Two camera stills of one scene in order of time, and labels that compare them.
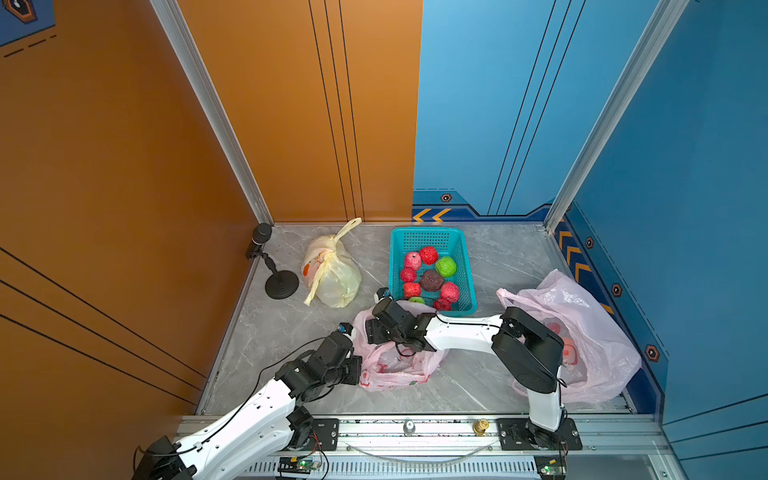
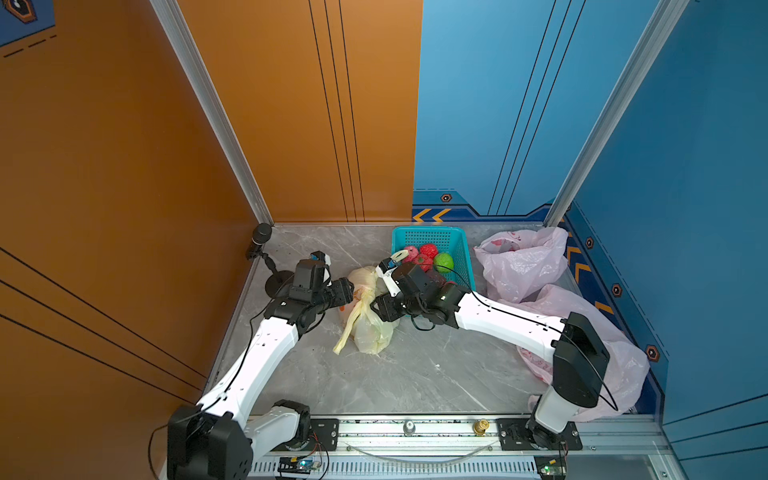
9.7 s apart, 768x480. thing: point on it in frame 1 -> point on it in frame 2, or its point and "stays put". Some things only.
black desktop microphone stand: (282, 284) stays put
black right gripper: (373, 331) -> (385, 310)
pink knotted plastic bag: (387, 365) -> (518, 263)
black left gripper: (356, 366) -> (342, 291)
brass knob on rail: (480, 427) stays put
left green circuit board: (292, 464) stays put
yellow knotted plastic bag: (330, 270) -> (359, 320)
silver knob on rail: (408, 428) stays put
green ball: (446, 266) stays put
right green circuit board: (551, 467) stays put
